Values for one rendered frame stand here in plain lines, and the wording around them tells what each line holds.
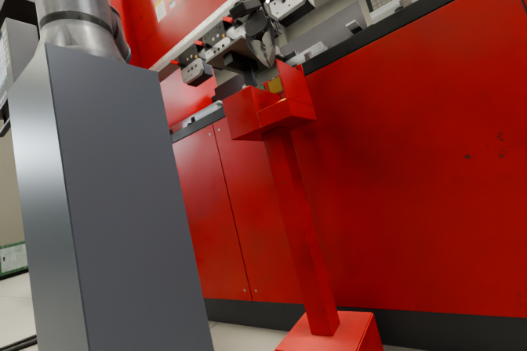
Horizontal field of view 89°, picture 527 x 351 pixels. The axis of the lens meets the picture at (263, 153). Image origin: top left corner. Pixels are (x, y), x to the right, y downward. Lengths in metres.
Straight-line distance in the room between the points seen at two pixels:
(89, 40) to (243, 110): 0.37
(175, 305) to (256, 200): 0.61
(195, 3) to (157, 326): 1.39
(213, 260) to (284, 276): 0.36
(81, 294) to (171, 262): 0.13
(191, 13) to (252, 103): 0.93
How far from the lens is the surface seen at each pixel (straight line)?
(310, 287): 0.77
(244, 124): 0.73
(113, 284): 0.45
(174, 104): 1.89
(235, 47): 0.98
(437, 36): 0.83
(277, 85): 0.87
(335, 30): 1.67
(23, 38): 1.86
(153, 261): 0.47
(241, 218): 1.09
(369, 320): 0.85
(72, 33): 0.58
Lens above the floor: 0.50
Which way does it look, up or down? 8 degrees up
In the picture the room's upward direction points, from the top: 14 degrees counter-clockwise
